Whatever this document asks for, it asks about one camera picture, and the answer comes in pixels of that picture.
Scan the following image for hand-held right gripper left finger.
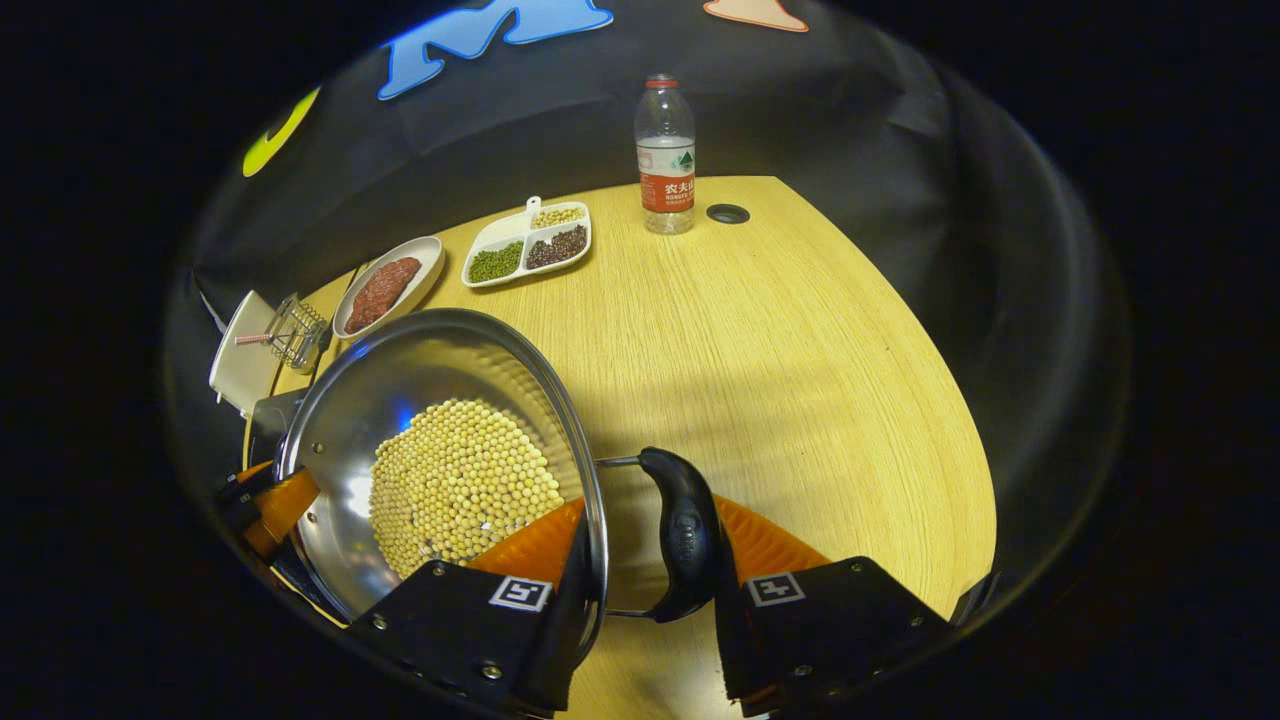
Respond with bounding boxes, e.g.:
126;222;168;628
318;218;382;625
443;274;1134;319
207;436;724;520
343;498;593;717

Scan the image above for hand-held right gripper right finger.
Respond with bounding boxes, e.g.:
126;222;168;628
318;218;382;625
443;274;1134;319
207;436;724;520
713;495;953;717

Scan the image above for black induction cooktop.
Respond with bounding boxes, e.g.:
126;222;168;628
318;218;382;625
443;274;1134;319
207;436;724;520
245;388;313;471

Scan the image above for stainless steel pot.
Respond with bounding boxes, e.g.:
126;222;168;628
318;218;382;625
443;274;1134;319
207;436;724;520
275;308;723;641

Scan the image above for white box appliance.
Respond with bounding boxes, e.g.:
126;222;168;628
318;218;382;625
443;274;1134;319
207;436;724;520
208;290;281;419

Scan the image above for pile of soybeans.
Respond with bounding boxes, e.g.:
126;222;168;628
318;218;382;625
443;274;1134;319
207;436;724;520
368;398;566;581

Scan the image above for red meat piece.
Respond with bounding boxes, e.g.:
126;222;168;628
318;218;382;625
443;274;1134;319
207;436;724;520
374;257;424;306
345;288;393;335

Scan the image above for round white plate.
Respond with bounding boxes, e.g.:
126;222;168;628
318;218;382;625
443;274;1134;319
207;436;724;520
332;236;446;341

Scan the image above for pile of green beans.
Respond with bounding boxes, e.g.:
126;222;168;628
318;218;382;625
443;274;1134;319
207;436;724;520
468;241;524;284

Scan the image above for white divided dish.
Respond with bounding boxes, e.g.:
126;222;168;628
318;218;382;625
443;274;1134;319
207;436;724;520
461;196;593;290

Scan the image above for pile of dark beans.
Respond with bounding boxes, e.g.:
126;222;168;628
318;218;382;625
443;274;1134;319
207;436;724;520
525;224;589;270

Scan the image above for black backdrop cloth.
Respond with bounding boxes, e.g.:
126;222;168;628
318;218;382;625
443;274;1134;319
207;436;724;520
165;0;1131;621

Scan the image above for clear plastic water bottle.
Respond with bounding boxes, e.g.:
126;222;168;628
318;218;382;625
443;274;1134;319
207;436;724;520
635;74;697;236

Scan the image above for wire mesh basket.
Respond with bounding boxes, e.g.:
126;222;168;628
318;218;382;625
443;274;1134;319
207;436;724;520
265;293;332;374

